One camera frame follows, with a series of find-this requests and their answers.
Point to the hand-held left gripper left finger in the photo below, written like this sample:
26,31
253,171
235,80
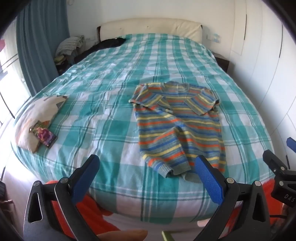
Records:
84,183

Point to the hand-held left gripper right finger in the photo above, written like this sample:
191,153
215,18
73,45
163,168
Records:
209,183

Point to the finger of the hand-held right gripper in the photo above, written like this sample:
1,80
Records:
291,144
276,164

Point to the striped knit baby romper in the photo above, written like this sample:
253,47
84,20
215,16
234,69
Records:
175,129

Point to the pile of folded clothes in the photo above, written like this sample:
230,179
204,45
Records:
69,45

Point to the person's left hand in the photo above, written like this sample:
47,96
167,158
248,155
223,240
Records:
124,235

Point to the orange fleece garment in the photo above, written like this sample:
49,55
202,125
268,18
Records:
92,208

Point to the colourful book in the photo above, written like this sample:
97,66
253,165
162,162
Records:
44,134

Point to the green stick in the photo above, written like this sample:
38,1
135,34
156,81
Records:
168,236

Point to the teal checkered bedspread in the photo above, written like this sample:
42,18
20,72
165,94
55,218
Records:
104,115

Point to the white patterned pillow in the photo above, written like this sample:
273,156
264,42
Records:
34,111

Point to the dark nightstand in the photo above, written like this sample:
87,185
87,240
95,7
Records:
222,61

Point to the window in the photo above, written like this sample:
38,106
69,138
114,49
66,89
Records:
11,76

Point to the dark garment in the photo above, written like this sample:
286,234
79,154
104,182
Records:
108,42

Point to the teal curtain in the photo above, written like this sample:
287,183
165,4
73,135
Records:
39,46

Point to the cream padded headboard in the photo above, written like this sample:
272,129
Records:
150,26

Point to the wall socket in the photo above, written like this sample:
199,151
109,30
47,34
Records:
214,38

